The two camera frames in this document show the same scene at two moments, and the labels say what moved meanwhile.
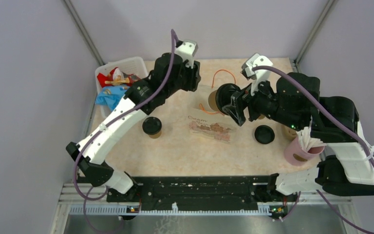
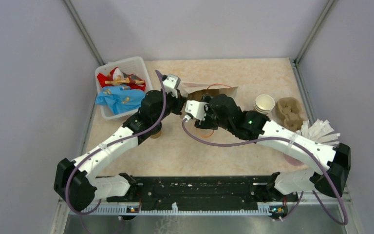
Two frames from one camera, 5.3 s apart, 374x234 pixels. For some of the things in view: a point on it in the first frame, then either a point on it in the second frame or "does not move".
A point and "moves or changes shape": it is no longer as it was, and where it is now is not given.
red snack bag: (116, 77) does not move
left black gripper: (194, 75) → (179, 102)
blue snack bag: (111, 96) does not move
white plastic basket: (137, 66) does not move
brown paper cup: (156, 135) does not move
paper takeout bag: (204, 123) moves or changes shape
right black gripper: (237, 107) → (206, 123)
